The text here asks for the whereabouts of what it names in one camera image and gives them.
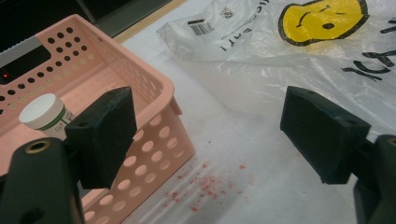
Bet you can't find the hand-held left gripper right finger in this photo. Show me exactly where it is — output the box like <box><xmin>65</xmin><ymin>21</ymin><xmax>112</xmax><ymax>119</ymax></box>
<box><xmin>279</xmin><ymin>85</ymin><xmax>396</xmax><ymax>224</ymax></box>

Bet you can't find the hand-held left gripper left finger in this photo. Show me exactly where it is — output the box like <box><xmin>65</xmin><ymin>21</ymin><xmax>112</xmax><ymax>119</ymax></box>
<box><xmin>0</xmin><ymin>86</ymin><xmax>138</xmax><ymax>224</ymax></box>

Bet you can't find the white bottle with green label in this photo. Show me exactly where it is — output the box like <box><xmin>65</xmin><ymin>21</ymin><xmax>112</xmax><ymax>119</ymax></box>
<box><xmin>18</xmin><ymin>92</ymin><xmax>77</xmax><ymax>142</ymax></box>

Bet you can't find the pink perforated plastic basket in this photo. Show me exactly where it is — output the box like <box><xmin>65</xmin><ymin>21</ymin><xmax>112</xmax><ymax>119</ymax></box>
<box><xmin>0</xmin><ymin>13</ymin><xmax>196</xmax><ymax>224</ymax></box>

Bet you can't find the white smiley plastic bag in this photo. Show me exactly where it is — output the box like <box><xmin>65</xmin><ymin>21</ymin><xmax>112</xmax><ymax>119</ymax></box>
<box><xmin>156</xmin><ymin>0</ymin><xmax>396</xmax><ymax>138</ymax></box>

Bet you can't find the dark grey device with red light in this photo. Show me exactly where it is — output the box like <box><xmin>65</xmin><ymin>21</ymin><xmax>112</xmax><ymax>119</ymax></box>
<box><xmin>0</xmin><ymin>34</ymin><xmax>52</xmax><ymax>86</ymax></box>

